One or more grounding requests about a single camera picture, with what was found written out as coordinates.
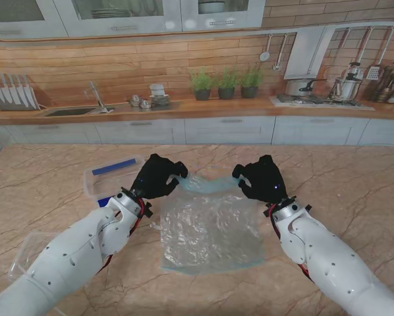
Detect steel kitchen sink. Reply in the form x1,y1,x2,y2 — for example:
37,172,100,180
44,107,98,118

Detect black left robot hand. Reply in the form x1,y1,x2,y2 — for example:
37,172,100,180
130,153,189,201

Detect hanging steel grater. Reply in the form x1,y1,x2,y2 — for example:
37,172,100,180
366,28,394,80

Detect white lower kitchen cabinets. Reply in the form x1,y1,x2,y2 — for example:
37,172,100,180
0,115,394,147

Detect green herb in black pot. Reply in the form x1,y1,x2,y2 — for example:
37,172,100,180
190,66,216,101
216,66,240,100

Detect steel kitchen faucet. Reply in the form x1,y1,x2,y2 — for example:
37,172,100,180
84,81,116,115

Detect stack of white dishes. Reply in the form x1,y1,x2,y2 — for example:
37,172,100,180
149,84,171,108

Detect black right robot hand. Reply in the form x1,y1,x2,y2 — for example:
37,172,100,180
232,155,295,207

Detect white upper kitchen cabinets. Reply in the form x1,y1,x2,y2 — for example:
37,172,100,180
0,0,267,39

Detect white kitchen cabinets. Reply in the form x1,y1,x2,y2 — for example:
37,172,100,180
0,115,394,147
0,0,267,39

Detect clear lid with blue label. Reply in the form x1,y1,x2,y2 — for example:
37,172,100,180
7,231,59,282

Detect hanging steel ladle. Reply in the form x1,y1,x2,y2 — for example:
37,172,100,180
271,32,289,72

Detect knife block with knives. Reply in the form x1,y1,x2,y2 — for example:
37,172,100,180
0,74,42,112

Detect clear crate with blue tape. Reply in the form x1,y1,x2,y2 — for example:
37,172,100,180
83,156,145,208

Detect wooden kitchen countertop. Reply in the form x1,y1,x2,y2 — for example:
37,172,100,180
0,97,394,128

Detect wooden pepper mills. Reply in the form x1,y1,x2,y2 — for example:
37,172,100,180
361,65,394,103

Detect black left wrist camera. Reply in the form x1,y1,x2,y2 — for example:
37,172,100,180
140,200,154,219

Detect red black right arm cable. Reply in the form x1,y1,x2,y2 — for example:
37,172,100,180
271,203,316,284

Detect red black left arm cable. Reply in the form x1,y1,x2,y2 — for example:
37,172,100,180
98,197,145,274

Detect red black arm cable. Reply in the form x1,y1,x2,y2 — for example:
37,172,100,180
98,197,145,274
271,203,316,284

